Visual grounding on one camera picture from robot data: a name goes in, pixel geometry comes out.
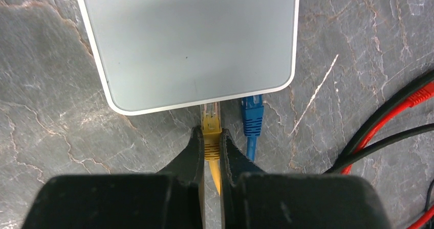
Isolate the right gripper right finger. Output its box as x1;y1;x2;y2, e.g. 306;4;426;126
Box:
220;128;264;228

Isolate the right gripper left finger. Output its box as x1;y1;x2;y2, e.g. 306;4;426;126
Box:
158;126;205;228

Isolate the yellow ethernet cable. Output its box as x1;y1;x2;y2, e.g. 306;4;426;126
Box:
200;101;223;196

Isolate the blue ethernet cable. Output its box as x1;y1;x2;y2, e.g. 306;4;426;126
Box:
240;94;265;162

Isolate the white network switch box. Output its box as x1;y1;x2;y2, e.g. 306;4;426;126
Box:
77;0;299;116

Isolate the black cable loop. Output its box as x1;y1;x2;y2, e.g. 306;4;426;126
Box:
323;69;434;175

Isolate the red cable loop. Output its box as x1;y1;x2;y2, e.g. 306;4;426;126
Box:
339;81;434;176

